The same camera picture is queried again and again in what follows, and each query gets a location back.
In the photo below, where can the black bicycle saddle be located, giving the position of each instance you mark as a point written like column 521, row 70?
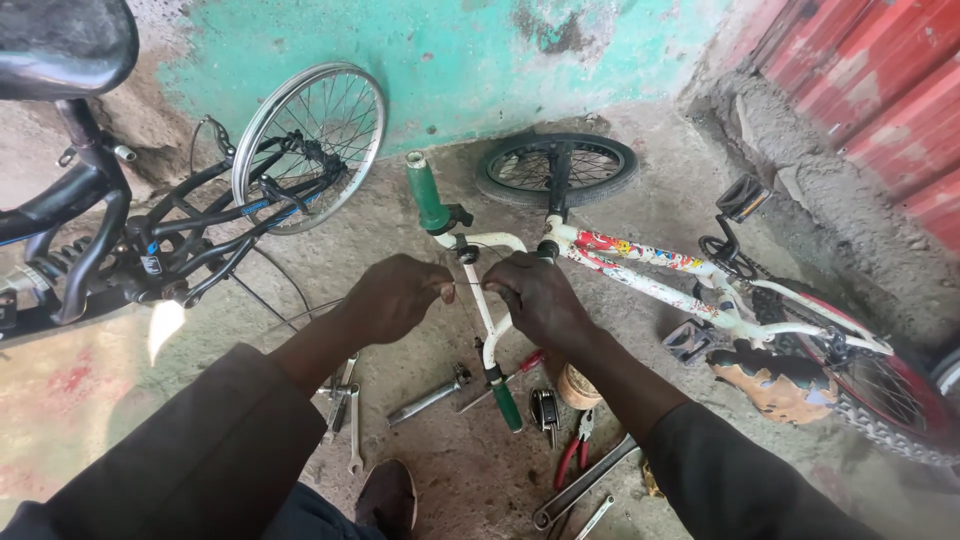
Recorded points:
column 60, row 45

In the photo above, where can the silver spoked bicycle rim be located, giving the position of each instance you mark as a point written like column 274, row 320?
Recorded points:
column 247, row 161

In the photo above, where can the black folding multi-tool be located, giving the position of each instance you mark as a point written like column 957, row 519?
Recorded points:
column 546, row 411

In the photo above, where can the person's right hand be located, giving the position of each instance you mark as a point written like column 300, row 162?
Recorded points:
column 544, row 300

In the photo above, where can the black bicycle pedal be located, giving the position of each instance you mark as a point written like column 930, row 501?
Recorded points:
column 686, row 341
column 742, row 197

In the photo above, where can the black bicycle frame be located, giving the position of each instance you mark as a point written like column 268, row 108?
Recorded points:
column 105, row 225

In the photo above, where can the white children's bicycle frame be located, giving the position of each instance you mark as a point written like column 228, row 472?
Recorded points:
column 660, row 289

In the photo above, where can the person's dark trousers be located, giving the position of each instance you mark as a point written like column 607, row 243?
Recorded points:
column 315, row 517

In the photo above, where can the torn brown bicycle saddle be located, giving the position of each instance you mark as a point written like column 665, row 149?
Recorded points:
column 772, row 390

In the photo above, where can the person's left hand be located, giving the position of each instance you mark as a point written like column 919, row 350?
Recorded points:
column 390, row 296

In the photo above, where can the red corrugated metal door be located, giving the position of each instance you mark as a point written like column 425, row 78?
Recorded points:
column 877, row 90

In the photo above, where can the person's right fingers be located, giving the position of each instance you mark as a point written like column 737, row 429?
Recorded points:
column 501, row 291

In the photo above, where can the knobby-tyred wheel with red rim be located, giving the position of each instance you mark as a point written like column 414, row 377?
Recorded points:
column 885, row 427

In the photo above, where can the large grey adjustable wrench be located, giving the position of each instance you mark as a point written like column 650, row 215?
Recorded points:
column 589, row 480

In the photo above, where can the silver metal tube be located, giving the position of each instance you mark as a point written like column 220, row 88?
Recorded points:
column 424, row 401

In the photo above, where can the black bicycle fork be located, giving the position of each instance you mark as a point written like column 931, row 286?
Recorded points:
column 559, row 184

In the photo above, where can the person's brown shoe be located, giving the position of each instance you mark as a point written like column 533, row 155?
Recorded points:
column 386, row 499

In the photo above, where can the small black-tyred bicycle wheel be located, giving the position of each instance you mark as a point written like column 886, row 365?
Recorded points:
column 510, row 195

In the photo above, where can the small silver spanner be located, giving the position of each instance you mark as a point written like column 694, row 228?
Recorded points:
column 596, row 517

